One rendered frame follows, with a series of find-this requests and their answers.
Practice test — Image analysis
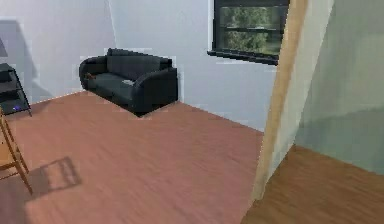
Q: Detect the black framed window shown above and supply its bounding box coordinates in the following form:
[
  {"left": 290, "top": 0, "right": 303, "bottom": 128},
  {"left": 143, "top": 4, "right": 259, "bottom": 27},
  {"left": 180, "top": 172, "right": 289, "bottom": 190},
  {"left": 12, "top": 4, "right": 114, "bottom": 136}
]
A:
[{"left": 206, "top": 0, "right": 291, "bottom": 66}]

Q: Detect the black sofa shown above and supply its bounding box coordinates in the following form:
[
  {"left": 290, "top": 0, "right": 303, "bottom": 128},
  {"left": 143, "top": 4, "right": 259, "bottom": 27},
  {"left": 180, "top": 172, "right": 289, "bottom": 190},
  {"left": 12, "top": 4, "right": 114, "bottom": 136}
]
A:
[{"left": 78, "top": 47, "right": 179, "bottom": 117}]

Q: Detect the black shelf unit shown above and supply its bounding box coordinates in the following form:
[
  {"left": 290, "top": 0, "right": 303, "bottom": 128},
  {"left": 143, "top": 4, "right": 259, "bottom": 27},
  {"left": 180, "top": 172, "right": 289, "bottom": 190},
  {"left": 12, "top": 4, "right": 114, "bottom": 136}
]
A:
[{"left": 0, "top": 62, "right": 33, "bottom": 118}]

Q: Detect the wooden chair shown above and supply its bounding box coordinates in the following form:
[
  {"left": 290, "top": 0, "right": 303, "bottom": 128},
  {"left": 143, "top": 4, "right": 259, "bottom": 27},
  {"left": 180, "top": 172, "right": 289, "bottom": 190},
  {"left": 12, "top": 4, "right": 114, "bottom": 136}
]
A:
[{"left": 0, "top": 107, "right": 34, "bottom": 196}]

